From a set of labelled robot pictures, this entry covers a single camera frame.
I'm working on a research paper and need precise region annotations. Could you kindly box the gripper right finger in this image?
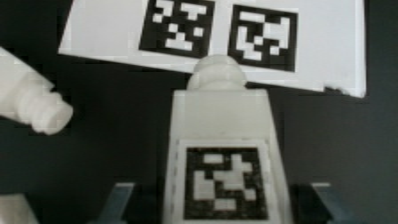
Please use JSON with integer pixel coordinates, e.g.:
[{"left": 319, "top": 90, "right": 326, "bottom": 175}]
[{"left": 294, "top": 183, "right": 362, "bottom": 224}]

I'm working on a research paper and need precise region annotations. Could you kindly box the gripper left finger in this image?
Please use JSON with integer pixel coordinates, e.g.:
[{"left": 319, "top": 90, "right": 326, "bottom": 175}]
[{"left": 86, "top": 182, "right": 134, "bottom": 224}]

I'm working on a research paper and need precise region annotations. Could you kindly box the white tag base sheet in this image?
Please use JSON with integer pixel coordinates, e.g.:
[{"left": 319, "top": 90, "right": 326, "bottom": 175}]
[{"left": 58, "top": 0, "right": 365, "bottom": 97}]

